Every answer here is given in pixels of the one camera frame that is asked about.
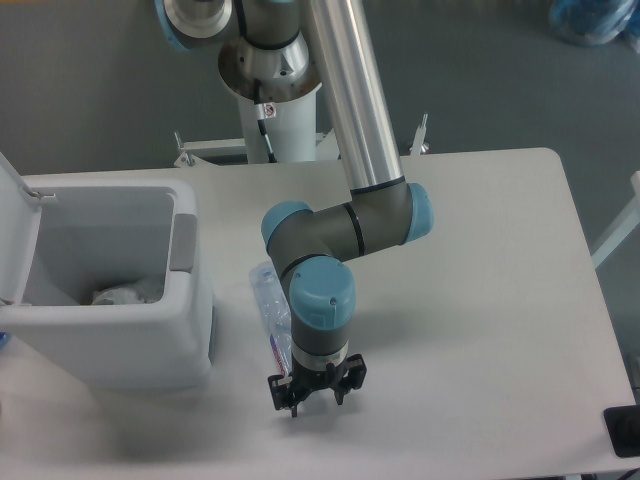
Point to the white pedestal foot frame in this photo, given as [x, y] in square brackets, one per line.
[234, 151]

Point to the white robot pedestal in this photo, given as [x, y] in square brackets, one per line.
[277, 125]

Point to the blue plastic bag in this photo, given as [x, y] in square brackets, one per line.
[590, 23]

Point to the white open trash can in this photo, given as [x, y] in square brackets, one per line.
[62, 240]

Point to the crushed clear plastic bottle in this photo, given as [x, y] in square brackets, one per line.
[275, 312]

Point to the white plastic wrapper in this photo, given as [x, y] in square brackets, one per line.
[145, 291]

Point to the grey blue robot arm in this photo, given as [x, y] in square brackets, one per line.
[311, 249]

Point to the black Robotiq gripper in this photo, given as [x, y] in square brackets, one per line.
[288, 392]

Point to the white frame leg right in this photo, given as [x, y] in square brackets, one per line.
[619, 229]

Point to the black device at table edge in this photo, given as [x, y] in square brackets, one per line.
[622, 424]

